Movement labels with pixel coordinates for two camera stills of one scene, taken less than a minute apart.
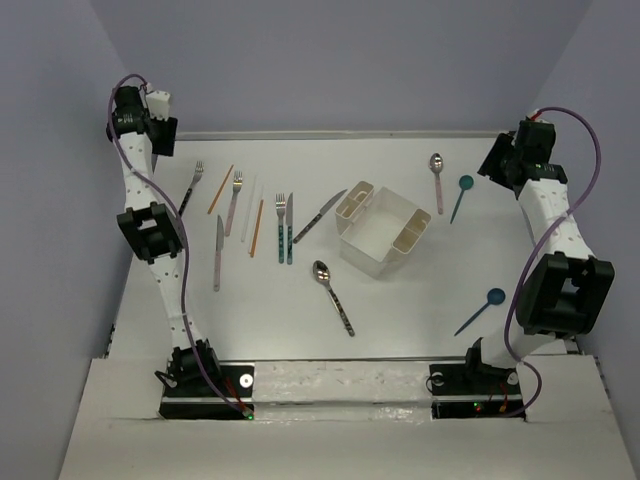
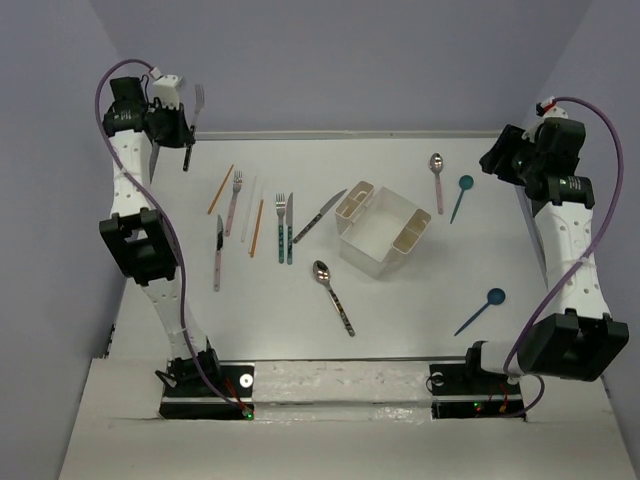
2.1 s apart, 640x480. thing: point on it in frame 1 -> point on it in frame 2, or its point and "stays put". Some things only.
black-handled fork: [199, 169] -> [199, 92]
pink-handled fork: [237, 185] stays put
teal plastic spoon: [495, 296] stays put
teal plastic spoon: [465, 182] stays put
